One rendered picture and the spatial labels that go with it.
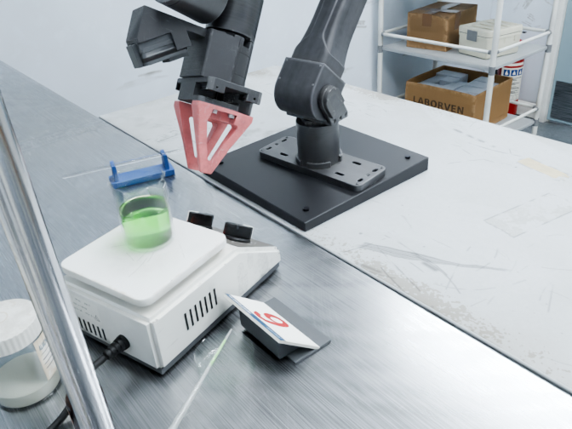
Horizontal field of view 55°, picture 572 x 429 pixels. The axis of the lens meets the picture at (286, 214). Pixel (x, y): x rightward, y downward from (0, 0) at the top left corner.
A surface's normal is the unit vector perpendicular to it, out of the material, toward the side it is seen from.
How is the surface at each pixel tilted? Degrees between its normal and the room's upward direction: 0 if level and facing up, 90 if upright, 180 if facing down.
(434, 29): 91
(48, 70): 90
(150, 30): 77
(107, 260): 0
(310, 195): 2
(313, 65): 50
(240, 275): 90
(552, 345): 0
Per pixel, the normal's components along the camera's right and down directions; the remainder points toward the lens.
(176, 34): 0.51, 0.18
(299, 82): -0.54, -0.23
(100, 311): -0.55, 0.45
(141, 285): -0.07, -0.86
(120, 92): 0.63, 0.36
